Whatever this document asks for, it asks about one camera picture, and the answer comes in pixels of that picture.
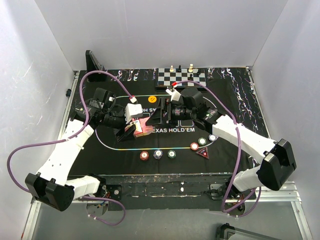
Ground black card dealer shoe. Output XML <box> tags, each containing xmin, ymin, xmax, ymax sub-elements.
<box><xmin>85</xmin><ymin>50</ymin><xmax>108</xmax><ymax>82</ymax></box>

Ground red-backed playing card deck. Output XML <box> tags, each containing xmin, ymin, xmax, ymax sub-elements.
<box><xmin>133</xmin><ymin>117</ymin><xmax>153</xmax><ymax>138</ymax></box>

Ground green chips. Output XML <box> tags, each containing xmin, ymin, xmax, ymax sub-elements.
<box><xmin>198</xmin><ymin>137</ymin><xmax>207</xmax><ymax>146</ymax></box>

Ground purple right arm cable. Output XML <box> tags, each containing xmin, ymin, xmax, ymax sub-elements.
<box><xmin>172</xmin><ymin>80</ymin><xmax>263</xmax><ymax>219</ymax></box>

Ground black poker table mat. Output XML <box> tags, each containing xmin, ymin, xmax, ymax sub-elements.
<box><xmin>69</xmin><ymin>68</ymin><xmax>254</xmax><ymax>176</ymax></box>

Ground black case corner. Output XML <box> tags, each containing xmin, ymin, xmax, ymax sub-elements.
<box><xmin>216</xmin><ymin>223</ymin><xmax>278</xmax><ymax>240</ymax></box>

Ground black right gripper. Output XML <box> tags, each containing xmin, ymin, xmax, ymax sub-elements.
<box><xmin>145</xmin><ymin>97</ymin><xmax>195</xmax><ymax>129</ymax></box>

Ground black white chessboard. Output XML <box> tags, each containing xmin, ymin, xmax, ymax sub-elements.
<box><xmin>155</xmin><ymin>68</ymin><xmax>208</xmax><ymax>92</ymax></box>

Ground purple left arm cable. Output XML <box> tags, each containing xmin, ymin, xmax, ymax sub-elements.
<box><xmin>6</xmin><ymin>70</ymin><xmax>138</xmax><ymax>226</ymax></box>

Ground yellow big blind button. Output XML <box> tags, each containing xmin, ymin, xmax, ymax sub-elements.
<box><xmin>148</xmin><ymin>95</ymin><xmax>157</xmax><ymax>103</ymax></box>

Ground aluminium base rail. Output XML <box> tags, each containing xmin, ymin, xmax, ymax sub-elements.
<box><xmin>31</xmin><ymin>180</ymin><xmax>302</xmax><ymax>204</ymax></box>

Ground red chips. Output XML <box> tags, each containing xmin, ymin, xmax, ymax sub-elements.
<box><xmin>190</xmin><ymin>142</ymin><xmax>199</xmax><ymax>151</ymax></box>

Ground blue poker chip stack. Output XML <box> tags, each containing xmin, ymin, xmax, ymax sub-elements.
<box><xmin>153</xmin><ymin>149</ymin><xmax>163</xmax><ymax>160</ymax></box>

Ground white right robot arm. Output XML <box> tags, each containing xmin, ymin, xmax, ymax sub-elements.
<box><xmin>165</xmin><ymin>87</ymin><xmax>297</xmax><ymax>199</ymax></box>

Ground black triangular all-in marker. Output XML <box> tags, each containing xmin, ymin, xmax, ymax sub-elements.
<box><xmin>196</xmin><ymin>147</ymin><xmax>209</xmax><ymax>159</ymax></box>

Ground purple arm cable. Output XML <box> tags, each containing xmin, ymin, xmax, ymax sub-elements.
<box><xmin>172</xmin><ymin>80</ymin><xmax>263</xmax><ymax>219</ymax></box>
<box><xmin>6</xmin><ymin>70</ymin><xmax>138</xmax><ymax>226</ymax></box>

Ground white chess piece right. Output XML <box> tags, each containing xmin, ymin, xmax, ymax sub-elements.
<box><xmin>188</xmin><ymin>63</ymin><xmax>193</xmax><ymax>73</ymax></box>

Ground green poker chip stack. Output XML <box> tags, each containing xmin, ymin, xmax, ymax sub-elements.
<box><xmin>167</xmin><ymin>150</ymin><xmax>177</xmax><ymax>159</ymax></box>

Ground red poker chip stack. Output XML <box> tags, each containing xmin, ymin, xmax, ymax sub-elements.
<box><xmin>140</xmin><ymin>151</ymin><xmax>149</xmax><ymax>161</ymax></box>

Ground red playing card box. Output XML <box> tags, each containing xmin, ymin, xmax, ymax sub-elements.
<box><xmin>124</xmin><ymin>119</ymin><xmax>143</xmax><ymax>135</ymax></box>

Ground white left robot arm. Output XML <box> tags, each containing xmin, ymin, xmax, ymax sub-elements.
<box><xmin>25</xmin><ymin>88</ymin><xmax>144</xmax><ymax>212</ymax></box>

